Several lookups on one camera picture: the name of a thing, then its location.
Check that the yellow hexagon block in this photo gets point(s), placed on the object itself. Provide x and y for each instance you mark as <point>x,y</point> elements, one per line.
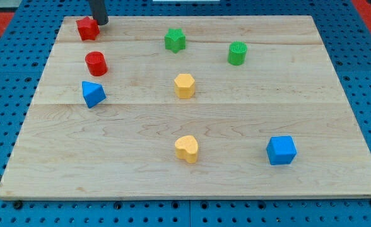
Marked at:
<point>184,86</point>

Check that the green cylinder block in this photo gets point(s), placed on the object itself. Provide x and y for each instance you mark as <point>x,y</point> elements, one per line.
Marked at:
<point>237,53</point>

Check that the yellow heart block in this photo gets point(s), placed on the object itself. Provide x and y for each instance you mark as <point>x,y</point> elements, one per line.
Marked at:
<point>187,148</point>

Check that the red cylinder block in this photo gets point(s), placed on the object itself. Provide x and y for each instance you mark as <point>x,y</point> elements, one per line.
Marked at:
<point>96,64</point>

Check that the green star block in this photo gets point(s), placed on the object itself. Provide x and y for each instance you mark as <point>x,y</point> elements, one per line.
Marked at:
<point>175,40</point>

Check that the red star block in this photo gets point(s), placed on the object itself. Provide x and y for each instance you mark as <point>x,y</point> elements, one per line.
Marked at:
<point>88,28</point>

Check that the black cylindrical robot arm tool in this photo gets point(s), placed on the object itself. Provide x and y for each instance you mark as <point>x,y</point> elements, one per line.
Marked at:
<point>99,11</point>

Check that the blue cube block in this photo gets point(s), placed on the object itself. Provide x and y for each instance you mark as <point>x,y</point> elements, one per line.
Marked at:
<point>281,150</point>

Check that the light wooden board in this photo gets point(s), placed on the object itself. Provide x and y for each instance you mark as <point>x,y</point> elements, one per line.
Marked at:
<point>123,147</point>

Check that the blue triangular prism block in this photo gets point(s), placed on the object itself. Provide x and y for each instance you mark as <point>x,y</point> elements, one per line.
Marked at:
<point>93,93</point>

